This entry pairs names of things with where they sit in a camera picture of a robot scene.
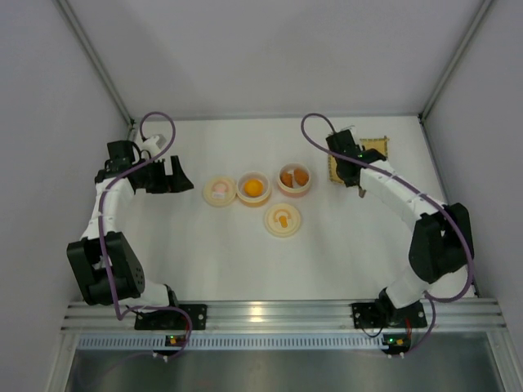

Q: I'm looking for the fried food piece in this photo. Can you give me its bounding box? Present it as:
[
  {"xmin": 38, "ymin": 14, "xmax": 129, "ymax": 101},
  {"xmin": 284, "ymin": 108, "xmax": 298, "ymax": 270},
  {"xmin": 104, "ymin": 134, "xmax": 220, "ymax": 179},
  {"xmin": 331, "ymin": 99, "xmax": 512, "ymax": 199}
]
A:
[
  {"xmin": 279, "ymin": 171, "xmax": 293, "ymax": 189},
  {"xmin": 293, "ymin": 167, "xmax": 310, "ymax": 187}
]

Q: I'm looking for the round orange food piece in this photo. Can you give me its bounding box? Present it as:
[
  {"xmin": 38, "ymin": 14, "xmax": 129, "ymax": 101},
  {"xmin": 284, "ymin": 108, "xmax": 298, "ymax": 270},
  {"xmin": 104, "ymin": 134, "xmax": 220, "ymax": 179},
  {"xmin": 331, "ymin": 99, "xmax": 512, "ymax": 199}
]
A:
[{"xmin": 244, "ymin": 178, "xmax": 264, "ymax": 198}]

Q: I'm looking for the cream lid orange handle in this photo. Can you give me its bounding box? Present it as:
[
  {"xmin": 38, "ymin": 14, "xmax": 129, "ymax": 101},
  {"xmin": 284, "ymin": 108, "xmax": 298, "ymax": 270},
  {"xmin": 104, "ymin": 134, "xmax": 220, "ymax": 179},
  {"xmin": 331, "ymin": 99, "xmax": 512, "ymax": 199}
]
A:
[{"xmin": 263, "ymin": 203, "xmax": 302, "ymax": 238}]

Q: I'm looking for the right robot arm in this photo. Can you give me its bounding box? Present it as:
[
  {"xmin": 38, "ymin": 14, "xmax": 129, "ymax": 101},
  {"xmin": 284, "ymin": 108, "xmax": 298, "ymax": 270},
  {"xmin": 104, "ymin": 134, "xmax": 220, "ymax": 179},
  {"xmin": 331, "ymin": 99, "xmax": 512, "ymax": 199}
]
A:
[{"xmin": 326, "ymin": 129, "xmax": 474, "ymax": 327}]

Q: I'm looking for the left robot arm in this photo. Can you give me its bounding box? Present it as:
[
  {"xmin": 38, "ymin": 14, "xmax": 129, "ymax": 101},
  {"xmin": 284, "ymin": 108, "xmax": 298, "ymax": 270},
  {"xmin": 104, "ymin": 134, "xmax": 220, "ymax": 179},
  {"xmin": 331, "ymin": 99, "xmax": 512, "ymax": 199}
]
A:
[{"xmin": 66, "ymin": 140, "xmax": 194, "ymax": 313}]

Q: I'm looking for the pink lunch bowl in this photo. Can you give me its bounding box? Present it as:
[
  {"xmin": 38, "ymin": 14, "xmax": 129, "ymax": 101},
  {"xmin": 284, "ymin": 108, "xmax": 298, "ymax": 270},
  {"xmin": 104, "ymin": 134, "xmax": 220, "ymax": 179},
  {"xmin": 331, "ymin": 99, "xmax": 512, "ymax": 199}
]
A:
[{"xmin": 276, "ymin": 163, "xmax": 312, "ymax": 198}]

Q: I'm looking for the orange lunch bowl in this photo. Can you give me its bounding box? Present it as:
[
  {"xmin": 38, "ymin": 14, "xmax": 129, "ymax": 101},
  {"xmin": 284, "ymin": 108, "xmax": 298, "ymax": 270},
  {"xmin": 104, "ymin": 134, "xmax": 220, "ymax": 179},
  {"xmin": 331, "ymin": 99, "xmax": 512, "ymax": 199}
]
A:
[{"xmin": 236, "ymin": 171, "xmax": 271, "ymax": 207}]

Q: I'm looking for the bamboo mat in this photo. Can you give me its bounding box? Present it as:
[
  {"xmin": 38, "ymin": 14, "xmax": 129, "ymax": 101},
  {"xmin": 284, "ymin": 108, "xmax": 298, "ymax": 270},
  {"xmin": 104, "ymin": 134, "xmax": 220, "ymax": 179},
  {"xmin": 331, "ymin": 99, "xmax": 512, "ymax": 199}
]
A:
[{"xmin": 328, "ymin": 136, "xmax": 389, "ymax": 185}]

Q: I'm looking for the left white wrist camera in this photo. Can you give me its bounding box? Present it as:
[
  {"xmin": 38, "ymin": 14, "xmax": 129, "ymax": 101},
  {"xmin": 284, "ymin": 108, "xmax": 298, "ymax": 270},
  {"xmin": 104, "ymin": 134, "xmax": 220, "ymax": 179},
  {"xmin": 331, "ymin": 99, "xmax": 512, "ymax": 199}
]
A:
[{"xmin": 141, "ymin": 135, "xmax": 167, "ymax": 156}]

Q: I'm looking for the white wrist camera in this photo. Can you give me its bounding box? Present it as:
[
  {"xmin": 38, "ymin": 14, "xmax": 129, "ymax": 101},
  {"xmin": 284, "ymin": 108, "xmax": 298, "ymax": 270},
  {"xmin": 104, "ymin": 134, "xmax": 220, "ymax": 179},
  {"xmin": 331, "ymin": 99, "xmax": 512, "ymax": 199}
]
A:
[
  {"xmin": 342, "ymin": 125, "xmax": 360, "ymax": 144},
  {"xmin": 141, "ymin": 135, "xmax": 167, "ymax": 156}
]

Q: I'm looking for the cream lid pink handle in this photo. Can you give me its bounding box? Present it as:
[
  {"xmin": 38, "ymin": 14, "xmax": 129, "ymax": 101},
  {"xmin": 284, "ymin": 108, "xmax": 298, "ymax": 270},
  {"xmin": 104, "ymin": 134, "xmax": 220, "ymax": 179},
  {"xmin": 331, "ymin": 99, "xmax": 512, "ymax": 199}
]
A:
[{"xmin": 203, "ymin": 176, "xmax": 236, "ymax": 207}]

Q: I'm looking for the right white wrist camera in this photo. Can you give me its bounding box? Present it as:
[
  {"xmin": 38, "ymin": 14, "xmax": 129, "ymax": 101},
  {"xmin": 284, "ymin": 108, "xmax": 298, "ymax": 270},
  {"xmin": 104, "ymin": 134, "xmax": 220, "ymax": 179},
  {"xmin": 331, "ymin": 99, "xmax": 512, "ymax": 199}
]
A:
[{"xmin": 342, "ymin": 125, "xmax": 360, "ymax": 144}]

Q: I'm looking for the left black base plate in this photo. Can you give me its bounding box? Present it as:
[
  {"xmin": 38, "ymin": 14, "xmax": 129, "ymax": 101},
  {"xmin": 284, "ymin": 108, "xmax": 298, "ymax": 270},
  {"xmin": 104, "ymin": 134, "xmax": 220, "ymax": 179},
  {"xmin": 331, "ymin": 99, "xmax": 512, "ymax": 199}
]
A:
[{"xmin": 174, "ymin": 303, "xmax": 208, "ymax": 331}]

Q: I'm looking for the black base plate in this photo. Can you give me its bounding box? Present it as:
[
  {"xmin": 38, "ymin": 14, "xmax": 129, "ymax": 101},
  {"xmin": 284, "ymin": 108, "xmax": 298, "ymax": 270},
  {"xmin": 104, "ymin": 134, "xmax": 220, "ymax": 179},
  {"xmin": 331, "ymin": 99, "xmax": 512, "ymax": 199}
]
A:
[
  {"xmin": 174, "ymin": 303, "xmax": 208, "ymax": 331},
  {"xmin": 351, "ymin": 302, "xmax": 384, "ymax": 330}
]

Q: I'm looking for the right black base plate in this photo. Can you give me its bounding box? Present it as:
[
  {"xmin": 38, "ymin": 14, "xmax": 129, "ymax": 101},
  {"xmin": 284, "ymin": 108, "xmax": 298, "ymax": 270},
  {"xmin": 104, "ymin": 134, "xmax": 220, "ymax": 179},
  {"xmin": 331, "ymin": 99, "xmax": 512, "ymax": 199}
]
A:
[{"xmin": 351, "ymin": 302, "xmax": 384, "ymax": 330}]

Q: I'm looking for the aluminium mounting rail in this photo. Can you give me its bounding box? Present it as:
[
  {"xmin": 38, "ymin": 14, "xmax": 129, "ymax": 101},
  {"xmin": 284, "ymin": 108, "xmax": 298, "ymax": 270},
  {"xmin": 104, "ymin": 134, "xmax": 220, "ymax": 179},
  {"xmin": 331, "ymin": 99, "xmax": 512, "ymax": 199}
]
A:
[{"xmin": 60, "ymin": 298, "xmax": 506, "ymax": 352}]

